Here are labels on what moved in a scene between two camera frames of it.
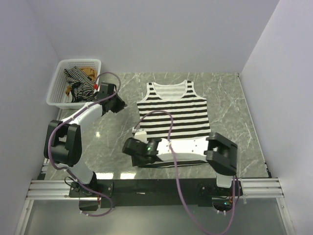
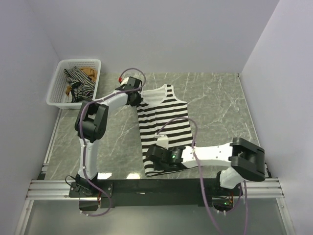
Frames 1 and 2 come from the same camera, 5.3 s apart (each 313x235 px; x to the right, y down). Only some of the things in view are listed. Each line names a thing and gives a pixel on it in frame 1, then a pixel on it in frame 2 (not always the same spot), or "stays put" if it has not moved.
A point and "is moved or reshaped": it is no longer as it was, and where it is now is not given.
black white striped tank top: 190,117 is moved or reshaped
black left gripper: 120,105 to 138,102
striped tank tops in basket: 82,85 stays put
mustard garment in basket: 91,72 stays put
